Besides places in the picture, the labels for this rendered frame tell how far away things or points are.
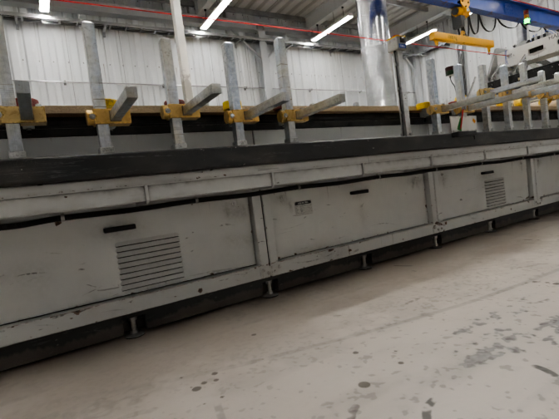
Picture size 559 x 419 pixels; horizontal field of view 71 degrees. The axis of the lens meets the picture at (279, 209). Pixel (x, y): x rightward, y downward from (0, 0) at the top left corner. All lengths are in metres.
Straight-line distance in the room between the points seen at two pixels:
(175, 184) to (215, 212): 0.35
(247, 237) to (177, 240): 0.34
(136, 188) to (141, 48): 8.11
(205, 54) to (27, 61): 3.57
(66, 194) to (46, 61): 7.70
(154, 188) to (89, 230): 0.33
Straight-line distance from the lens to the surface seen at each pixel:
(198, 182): 1.52
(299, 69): 11.15
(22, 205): 1.43
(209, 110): 1.74
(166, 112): 1.49
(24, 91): 1.15
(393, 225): 2.45
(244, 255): 1.85
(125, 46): 9.40
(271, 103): 1.43
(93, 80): 1.48
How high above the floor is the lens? 0.51
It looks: 3 degrees down
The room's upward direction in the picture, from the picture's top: 7 degrees counter-clockwise
